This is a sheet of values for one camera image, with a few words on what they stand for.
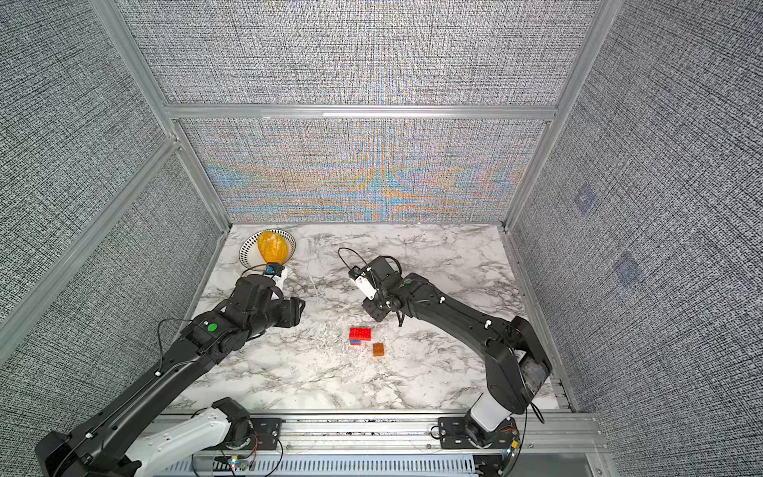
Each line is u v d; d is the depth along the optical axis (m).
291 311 0.65
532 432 0.74
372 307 0.73
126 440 0.41
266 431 0.73
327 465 0.70
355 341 0.88
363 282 0.75
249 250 1.10
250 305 0.54
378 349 0.87
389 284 0.63
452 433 0.73
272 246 1.03
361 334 0.85
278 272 0.67
